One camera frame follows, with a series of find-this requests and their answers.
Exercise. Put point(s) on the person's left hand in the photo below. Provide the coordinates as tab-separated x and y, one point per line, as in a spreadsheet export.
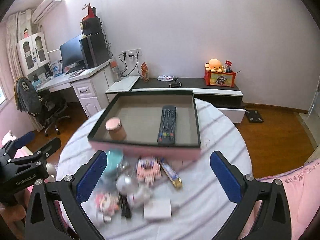
12	214

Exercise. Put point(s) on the black white tv stand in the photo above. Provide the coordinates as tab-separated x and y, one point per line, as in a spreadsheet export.
226	99

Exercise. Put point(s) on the black office chair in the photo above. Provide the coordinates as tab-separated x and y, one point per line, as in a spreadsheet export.
45	110

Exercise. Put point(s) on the white air conditioner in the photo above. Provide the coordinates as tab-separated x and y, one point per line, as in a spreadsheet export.
44	7

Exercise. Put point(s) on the black hair comb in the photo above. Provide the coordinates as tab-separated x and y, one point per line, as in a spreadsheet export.
125	208

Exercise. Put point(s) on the black handheld device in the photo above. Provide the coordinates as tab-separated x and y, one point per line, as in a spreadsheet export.
175	83

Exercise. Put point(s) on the red toy box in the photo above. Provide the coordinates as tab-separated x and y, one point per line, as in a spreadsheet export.
219	79

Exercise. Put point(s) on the striped white tablecloth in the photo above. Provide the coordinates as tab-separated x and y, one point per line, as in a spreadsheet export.
201	207

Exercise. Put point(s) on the white astronaut figurine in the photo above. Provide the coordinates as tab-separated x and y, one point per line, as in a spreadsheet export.
135	194

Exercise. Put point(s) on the orange octopus plush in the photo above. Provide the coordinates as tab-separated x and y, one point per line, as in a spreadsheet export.
214	66

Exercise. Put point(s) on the patterned cloth pouch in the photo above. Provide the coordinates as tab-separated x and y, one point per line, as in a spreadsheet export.
168	78

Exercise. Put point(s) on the orange snack bag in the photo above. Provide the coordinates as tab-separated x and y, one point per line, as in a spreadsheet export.
144	72

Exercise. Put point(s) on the small pink block figure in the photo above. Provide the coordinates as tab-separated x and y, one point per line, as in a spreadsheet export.
107	205

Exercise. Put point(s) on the black remote control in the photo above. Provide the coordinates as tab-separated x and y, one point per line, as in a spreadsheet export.
167	129

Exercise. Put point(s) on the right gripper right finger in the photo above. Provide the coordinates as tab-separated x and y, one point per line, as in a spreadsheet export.
273	220

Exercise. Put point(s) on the pink building block figure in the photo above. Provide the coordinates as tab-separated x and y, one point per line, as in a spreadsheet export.
148	170

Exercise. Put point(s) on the black speaker with red bag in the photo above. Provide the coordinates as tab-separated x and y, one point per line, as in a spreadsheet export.
90	24

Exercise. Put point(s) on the pink lidded jar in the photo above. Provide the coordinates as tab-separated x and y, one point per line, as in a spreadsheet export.
115	129

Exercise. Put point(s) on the black computer tower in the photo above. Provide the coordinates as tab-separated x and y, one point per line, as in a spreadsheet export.
94	50

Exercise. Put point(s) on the orange cap water bottle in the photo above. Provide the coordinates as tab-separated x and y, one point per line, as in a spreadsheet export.
115	71

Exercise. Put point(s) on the white power adapter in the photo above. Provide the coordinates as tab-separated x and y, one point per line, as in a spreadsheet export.
157	209

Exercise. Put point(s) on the black computer monitor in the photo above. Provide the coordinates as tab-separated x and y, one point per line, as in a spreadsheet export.
71	55

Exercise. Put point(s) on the white desk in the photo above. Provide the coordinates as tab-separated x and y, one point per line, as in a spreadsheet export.
90	86

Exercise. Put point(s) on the black bathroom scale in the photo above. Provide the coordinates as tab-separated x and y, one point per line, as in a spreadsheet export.
253	116

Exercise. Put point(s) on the wall power outlet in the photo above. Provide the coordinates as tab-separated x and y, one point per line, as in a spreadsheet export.
133	52

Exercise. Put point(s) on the white glass door cabinet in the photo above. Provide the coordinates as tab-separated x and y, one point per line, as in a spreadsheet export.
32	53

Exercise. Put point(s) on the pink quilt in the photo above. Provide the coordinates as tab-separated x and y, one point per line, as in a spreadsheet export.
302	190

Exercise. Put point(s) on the blue and gold box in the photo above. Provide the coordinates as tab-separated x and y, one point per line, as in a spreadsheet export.
171	174

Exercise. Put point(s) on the pink box with black rim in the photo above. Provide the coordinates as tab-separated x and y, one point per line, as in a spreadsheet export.
140	114

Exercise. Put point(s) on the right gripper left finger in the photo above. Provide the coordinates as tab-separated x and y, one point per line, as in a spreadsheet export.
43	220

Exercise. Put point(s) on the teal oval case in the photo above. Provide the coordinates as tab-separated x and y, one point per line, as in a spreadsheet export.
114	159

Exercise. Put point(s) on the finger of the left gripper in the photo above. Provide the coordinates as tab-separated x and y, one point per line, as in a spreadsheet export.
47	147
20	142

